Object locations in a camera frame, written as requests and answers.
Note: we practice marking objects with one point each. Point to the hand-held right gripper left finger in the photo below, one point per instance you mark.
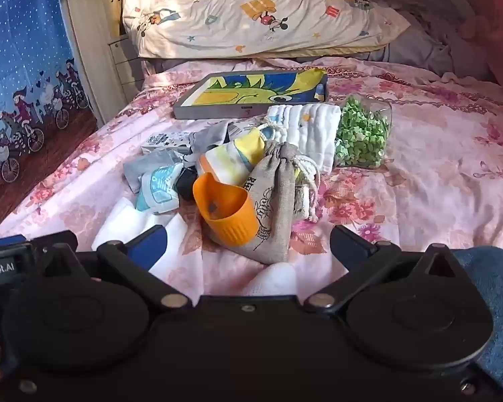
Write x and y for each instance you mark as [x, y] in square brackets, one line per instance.
[149, 245]

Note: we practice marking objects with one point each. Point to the white quilted cloth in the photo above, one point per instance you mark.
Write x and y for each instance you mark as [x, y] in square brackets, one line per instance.
[314, 134]

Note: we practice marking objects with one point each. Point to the grey shallow box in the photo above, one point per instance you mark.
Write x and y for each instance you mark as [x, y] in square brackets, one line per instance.
[201, 111]

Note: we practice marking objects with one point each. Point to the person's leg in jeans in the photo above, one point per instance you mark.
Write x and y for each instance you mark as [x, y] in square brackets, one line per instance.
[499, 301]

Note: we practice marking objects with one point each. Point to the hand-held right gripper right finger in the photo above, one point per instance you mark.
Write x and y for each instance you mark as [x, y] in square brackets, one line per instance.
[352, 243]

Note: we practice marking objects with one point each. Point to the cream wooden bed frame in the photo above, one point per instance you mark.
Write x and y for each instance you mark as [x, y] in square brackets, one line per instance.
[84, 50]

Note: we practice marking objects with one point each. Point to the black sock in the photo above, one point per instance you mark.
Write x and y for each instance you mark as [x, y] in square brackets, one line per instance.
[186, 184]

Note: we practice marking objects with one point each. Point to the teal wet wipe packet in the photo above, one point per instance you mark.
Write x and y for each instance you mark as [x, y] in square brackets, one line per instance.
[159, 188]

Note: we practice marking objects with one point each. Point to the white flat cloth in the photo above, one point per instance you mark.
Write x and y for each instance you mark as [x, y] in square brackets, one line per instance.
[113, 226]

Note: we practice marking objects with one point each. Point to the yellow blue striped towel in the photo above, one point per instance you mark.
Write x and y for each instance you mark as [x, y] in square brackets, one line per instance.
[234, 155]

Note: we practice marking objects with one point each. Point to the grey bedside drawer cabinet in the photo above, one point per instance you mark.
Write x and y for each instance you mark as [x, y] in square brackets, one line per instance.
[123, 63]

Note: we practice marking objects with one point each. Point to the grey crumpled blanket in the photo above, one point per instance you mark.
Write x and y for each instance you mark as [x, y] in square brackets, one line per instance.
[423, 29]

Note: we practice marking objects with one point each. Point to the cartoon print pillow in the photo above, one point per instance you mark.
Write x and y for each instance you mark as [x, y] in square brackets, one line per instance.
[255, 8]

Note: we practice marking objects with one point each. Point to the pink floral bedsheet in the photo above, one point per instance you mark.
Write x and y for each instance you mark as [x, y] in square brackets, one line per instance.
[423, 184]

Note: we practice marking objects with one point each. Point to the white milk carton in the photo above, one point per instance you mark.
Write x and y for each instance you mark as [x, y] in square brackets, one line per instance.
[163, 140]

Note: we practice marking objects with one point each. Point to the orange plastic cup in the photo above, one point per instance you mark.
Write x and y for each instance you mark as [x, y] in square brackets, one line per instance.
[234, 226]

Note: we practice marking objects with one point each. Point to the grey soft cloth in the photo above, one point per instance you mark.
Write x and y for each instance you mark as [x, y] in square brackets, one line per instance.
[209, 136]

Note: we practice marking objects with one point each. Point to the blue printed curtain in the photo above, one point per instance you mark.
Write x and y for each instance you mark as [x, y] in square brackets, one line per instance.
[16, 50]

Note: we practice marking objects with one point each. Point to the white knit cloth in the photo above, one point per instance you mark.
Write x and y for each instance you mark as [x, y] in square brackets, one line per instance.
[272, 279]

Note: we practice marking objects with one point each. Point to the grey face mask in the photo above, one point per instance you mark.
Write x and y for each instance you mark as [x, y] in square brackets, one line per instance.
[144, 167]

